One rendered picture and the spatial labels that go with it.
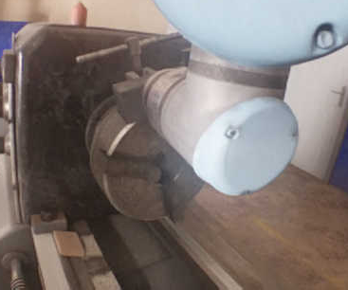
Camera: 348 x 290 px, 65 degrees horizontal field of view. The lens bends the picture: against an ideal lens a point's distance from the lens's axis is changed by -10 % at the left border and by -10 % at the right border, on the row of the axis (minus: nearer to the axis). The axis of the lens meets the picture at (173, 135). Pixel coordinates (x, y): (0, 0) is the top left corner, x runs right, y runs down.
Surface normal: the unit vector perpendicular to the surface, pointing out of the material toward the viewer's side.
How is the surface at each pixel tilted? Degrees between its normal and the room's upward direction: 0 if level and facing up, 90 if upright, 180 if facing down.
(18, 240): 90
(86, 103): 90
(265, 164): 95
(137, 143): 90
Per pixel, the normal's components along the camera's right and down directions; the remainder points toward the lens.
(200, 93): -0.71, 0.14
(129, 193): 0.50, 0.34
